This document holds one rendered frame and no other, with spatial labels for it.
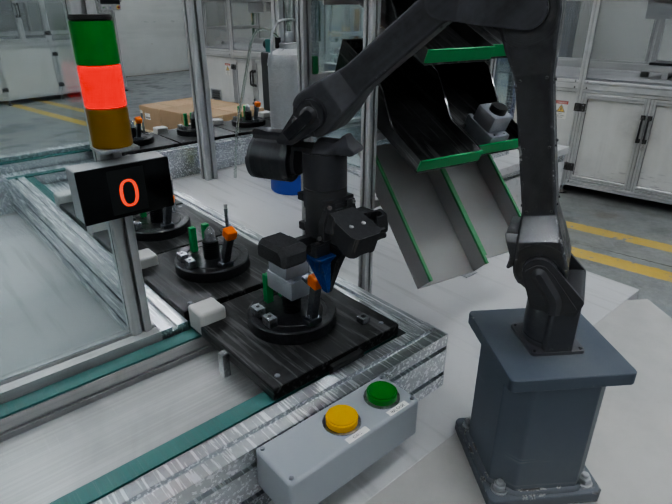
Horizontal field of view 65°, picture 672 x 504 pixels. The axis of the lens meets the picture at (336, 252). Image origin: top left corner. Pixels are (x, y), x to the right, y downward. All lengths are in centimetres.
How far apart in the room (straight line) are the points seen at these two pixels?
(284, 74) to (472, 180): 77
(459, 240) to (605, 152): 373
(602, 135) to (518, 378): 410
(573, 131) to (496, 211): 360
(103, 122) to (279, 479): 47
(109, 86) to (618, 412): 85
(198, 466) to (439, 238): 56
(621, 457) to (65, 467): 73
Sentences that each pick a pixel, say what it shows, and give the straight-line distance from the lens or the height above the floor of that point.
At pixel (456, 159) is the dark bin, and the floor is 120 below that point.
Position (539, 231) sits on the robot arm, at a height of 121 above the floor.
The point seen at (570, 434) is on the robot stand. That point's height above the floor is 97.
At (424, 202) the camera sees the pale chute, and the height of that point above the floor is 110.
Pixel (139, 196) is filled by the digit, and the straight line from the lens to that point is 76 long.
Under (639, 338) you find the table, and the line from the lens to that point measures 115.
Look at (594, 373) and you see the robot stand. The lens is 66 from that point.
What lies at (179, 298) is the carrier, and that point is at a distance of 95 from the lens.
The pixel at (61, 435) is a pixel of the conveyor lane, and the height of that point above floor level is 92.
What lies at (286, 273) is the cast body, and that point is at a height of 107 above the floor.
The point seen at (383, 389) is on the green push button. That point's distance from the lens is 71.
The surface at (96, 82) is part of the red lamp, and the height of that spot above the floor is 134.
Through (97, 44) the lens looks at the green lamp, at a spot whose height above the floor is 138.
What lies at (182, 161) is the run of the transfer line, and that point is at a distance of 200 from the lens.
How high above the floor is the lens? 143
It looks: 25 degrees down
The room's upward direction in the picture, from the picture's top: straight up
